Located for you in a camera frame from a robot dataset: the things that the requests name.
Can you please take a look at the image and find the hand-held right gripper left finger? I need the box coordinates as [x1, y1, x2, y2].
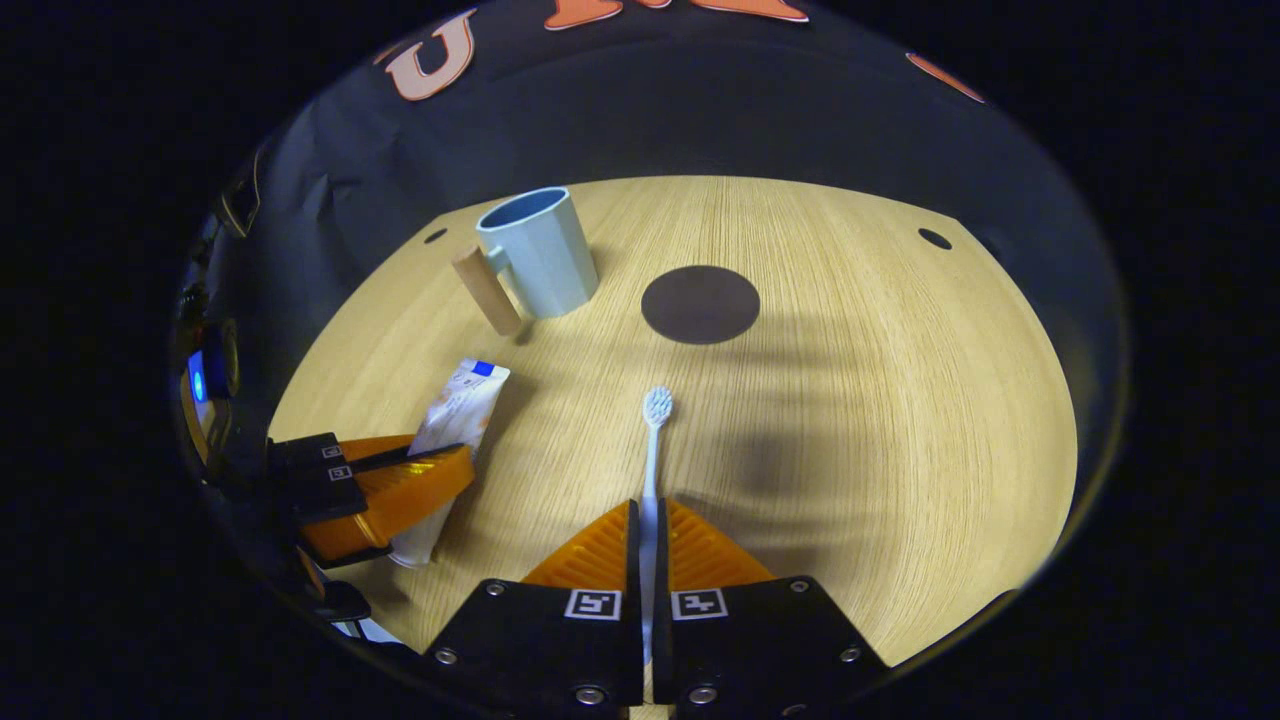
[425, 500, 643, 709]

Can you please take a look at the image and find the dark round coaster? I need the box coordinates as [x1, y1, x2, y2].
[641, 265, 761, 346]

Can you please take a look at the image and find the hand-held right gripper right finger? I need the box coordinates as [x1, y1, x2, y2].
[652, 497, 889, 711]

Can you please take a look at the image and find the light blue cup wooden handle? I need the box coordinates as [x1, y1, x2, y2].
[452, 186, 601, 338]

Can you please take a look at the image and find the white toothpaste tube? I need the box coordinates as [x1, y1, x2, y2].
[388, 358, 511, 569]

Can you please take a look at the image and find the wooden desktop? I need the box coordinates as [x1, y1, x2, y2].
[268, 176, 1079, 720]

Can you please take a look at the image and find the white toothbrush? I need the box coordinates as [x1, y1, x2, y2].
[640, 386, 674, 666]

